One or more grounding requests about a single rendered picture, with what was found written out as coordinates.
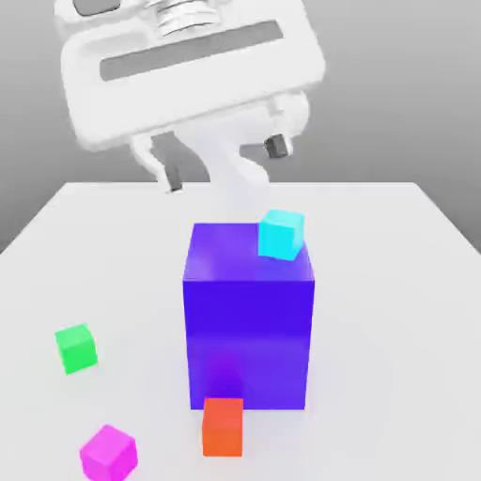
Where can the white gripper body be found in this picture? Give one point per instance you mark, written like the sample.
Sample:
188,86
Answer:
195,86

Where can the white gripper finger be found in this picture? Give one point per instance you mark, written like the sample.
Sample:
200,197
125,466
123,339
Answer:
280,144
171,165

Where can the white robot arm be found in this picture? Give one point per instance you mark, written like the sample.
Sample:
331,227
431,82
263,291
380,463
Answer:
233,184

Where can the small cyan cube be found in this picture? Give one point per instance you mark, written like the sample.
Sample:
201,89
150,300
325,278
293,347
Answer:
280,235

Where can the small green cube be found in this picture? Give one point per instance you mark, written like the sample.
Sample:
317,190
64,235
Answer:
77,349

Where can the small orange cube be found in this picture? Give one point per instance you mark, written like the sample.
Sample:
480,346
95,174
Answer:
222,428

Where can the small magenta cube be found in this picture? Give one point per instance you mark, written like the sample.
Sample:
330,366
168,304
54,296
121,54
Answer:
108,454

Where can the large purple box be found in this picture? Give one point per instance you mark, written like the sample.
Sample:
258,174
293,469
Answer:
248,330

